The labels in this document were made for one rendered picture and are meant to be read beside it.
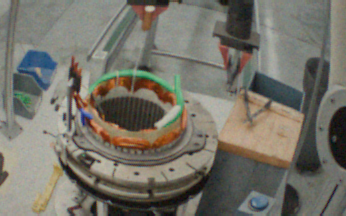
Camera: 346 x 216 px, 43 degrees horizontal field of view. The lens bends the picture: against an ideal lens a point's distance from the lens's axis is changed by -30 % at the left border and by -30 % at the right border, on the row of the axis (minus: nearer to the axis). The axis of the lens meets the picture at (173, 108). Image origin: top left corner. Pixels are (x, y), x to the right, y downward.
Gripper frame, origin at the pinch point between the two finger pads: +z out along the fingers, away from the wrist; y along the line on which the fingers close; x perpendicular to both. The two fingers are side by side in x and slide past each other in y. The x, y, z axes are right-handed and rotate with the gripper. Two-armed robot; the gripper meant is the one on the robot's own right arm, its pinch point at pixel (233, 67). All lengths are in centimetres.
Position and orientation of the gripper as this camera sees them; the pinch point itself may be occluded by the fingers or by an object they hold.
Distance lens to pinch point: 120.6
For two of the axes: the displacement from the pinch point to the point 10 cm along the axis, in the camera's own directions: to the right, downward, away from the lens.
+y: -9.7, -2.3, 0.9
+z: -1.3, 7.9, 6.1
